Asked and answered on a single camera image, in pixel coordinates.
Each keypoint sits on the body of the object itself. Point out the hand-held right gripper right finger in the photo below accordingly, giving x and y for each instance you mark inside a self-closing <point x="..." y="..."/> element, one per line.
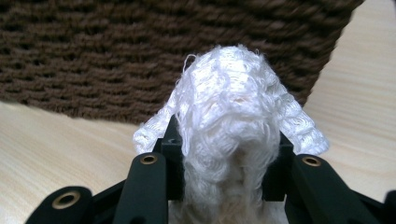
<point x="275" y="174"/>

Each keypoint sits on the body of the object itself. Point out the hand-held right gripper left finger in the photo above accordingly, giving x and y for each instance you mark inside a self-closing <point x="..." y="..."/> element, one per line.
<point x="176" y="161"/>

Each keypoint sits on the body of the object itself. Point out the white knitted cloth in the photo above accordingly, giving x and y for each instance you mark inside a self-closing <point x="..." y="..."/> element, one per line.
<point x="229" y="96"/>

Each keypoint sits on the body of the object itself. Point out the brown woven basket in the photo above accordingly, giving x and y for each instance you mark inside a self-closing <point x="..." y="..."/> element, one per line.
<point x="124" y="53"/>

